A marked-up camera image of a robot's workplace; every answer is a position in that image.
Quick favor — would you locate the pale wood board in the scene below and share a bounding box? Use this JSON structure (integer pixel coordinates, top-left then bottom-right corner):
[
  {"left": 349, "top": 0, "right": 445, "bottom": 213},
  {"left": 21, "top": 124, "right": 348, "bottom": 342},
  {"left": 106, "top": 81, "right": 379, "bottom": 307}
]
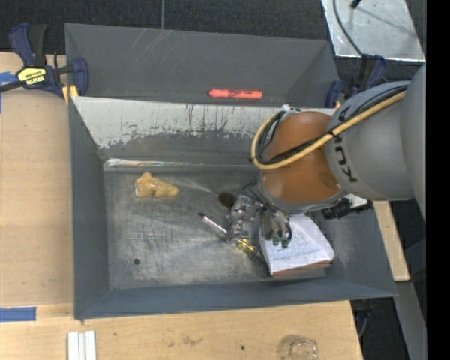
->
[{"left": 0, "top": 87, "right": 77, "bottom": 309}]

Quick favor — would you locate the clear glass cup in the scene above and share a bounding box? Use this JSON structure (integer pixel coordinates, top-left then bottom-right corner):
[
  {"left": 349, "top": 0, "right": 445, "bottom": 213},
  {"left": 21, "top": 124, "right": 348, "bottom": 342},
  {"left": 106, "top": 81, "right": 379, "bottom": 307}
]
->
[{"left": 277, "top": 334, "right": 320, "bottom": 360}]

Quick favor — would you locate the orange-red marker pen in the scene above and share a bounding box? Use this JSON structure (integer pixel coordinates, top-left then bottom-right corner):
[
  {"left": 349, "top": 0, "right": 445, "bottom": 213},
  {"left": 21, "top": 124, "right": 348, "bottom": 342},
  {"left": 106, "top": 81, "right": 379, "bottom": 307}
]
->
[{"left": 208, "top": 88, "right": 264, "bottom": 101}]

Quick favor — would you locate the yellow crumpled sponge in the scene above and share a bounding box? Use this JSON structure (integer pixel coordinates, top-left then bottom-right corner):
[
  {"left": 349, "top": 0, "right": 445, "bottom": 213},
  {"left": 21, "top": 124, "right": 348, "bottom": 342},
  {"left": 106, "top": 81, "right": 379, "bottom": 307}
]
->
[{"left": 133, "top": 171, "right": 180, "bottom": 200}]

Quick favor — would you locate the yellow clear glass piece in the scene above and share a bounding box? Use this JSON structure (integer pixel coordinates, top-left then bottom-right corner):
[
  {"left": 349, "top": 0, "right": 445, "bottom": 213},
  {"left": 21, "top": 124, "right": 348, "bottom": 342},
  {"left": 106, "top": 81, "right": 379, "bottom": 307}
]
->
[{"left": 236, "top": 238, "right": 264, "bottom": 263}]

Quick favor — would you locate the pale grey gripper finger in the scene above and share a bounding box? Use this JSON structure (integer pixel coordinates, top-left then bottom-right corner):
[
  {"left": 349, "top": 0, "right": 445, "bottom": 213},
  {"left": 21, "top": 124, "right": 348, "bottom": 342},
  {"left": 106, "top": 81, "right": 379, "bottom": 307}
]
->
[{"left": 197, "top": 211, "right": 229, "bottom": 236}]

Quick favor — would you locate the grey metal bin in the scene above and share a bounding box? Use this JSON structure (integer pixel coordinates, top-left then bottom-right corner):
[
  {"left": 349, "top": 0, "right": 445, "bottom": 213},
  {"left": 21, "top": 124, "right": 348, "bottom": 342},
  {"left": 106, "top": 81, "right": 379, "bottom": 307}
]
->
[{"left": 64, "top": 22, "right": 399, "bottom": 320}]

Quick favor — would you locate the white printed paper pad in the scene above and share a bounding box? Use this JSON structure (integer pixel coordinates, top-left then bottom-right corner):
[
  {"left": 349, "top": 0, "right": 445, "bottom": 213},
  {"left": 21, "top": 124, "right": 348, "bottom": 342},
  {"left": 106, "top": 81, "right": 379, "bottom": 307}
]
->
[{"left": 259, "top": 212, "right": 336, "bottom": 272}]

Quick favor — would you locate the black cylinder on white bracket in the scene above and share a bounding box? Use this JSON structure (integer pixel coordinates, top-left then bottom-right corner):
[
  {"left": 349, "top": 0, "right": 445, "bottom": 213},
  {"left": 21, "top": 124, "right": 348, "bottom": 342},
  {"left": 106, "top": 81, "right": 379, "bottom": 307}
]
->
[{"left": 319, "top": 194, "right": 374, "bottom": 221}]

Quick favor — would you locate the dark brown round object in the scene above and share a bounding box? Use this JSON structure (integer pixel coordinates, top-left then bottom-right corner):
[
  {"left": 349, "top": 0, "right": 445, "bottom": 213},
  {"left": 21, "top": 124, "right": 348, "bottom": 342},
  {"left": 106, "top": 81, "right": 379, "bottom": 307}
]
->
[{"left": 217, "top": 191, "right": 239, "bottom": 212}]

